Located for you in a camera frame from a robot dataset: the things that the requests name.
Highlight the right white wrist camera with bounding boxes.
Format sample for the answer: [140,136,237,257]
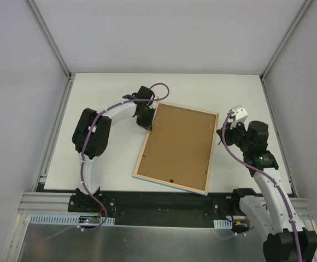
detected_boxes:
[228,105,248,129]

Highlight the right white slotted cable duct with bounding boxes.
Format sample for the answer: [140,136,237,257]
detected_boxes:
[213,220,233,230]

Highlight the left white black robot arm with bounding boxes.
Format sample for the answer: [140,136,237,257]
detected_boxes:
[72,86,161,212]

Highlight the blue wooden picture frame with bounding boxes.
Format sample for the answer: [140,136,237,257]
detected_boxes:
[133,103,219,195]

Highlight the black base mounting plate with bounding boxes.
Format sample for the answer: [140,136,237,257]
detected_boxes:
[68,190,246,228]

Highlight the white slotted cable duct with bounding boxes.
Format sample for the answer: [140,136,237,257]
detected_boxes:
[213,220,233,230]
[30,214,115,226]

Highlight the left white slotted cable duct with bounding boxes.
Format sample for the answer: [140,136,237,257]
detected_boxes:
[30,214,115,226]

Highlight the left aluminium corner post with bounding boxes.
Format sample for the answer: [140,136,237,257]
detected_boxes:
[25,0,72,79]

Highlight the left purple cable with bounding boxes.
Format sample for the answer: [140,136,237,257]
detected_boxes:
[32,83,171,241]

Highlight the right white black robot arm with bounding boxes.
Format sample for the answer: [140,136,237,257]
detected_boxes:
[217,116,317,261]

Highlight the aluminium front rail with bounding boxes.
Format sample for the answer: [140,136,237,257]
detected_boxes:
[18,192,314,220]

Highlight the aluminium corner post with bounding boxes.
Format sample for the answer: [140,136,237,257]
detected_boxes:
[25,0,72,79]
[260,0,315,82]

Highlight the right aluminium corner post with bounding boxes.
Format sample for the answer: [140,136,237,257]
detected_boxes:
[260,0,315,82]

